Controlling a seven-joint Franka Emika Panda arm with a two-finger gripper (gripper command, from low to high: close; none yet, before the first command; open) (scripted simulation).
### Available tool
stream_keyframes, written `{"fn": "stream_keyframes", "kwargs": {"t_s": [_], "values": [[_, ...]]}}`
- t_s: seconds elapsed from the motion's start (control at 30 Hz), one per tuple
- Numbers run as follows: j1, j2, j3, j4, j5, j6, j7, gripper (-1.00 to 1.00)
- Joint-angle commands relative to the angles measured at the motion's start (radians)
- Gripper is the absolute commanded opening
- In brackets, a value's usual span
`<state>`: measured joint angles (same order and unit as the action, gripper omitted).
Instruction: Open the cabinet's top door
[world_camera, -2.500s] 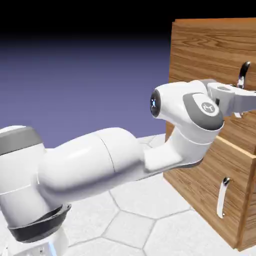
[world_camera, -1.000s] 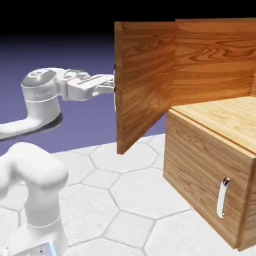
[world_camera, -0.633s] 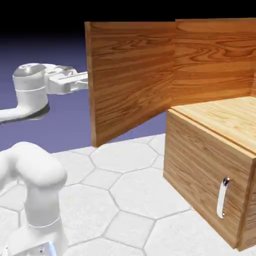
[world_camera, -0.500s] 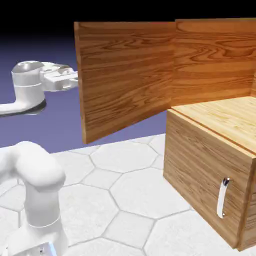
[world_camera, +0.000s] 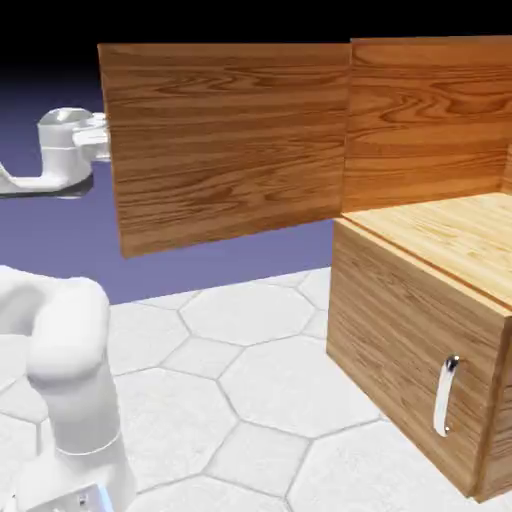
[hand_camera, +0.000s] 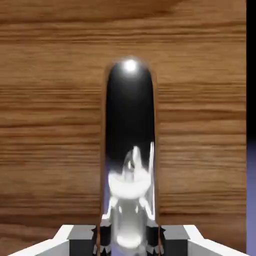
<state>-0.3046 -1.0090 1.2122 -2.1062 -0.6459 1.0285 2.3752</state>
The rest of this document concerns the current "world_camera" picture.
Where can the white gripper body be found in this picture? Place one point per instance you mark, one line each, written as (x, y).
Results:
(100, 138)

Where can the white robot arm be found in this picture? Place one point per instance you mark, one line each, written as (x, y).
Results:
(72, 360)

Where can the light wood cabinet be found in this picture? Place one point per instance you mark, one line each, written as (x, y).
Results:
(424, 120)

